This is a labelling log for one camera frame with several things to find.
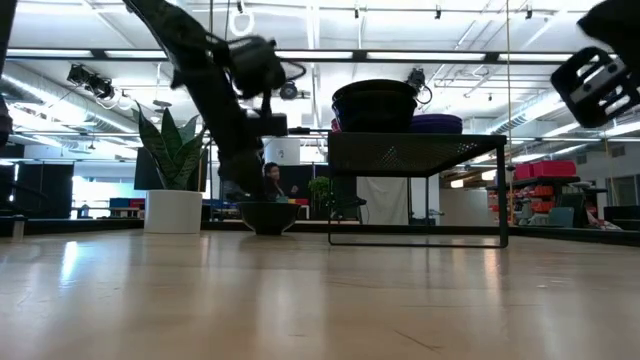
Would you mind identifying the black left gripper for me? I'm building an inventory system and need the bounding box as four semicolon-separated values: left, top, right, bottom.
213;92;290;203

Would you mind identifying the kaleidoscope patterned mini bowl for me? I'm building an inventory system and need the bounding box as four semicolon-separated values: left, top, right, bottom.
237;200;302;237
331;78;419;102
333;97;418;134

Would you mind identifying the blue mini bowl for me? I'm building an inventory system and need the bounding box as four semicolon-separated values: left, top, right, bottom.
409;113;464;126
410;122;464;135

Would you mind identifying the person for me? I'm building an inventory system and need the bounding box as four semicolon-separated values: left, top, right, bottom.
263;161;300;203

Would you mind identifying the green snake plant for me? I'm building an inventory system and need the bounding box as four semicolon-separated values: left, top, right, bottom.
135;102;208;193

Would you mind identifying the small green background plant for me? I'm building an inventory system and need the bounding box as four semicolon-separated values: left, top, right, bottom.
307;175;333;221

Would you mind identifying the white plant pot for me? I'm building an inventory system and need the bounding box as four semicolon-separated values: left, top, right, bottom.
143;188;205;235

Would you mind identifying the red storage bin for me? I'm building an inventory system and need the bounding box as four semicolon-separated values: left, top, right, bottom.
513;159;578;182

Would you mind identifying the black background screen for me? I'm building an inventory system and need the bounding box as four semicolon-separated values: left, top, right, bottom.
133;147;210;193

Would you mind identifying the black office chair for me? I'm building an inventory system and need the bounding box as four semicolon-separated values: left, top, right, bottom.
327;195;369;224

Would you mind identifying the black storage shelf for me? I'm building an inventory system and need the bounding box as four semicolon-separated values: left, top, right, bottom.
486;174;609;227

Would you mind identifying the white hanging cloth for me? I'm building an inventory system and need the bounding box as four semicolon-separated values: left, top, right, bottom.
355;175;411;227

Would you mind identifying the black perforated metal rack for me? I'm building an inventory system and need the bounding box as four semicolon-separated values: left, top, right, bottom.
327;131;510;250

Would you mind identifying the black ceiling track light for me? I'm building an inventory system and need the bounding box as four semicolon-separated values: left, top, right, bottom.
65;62;118;102

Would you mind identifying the black ceiling mounted camera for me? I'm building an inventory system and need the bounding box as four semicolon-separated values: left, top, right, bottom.
278;80;301;102

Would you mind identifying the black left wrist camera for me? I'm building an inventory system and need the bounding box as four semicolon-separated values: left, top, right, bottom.
227;34;307;101

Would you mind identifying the black overhead frame beam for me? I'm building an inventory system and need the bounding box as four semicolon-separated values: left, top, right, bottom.
0;47;640;64

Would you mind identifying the black aluminium table frame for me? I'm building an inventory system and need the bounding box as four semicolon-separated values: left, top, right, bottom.
0;213;640;248

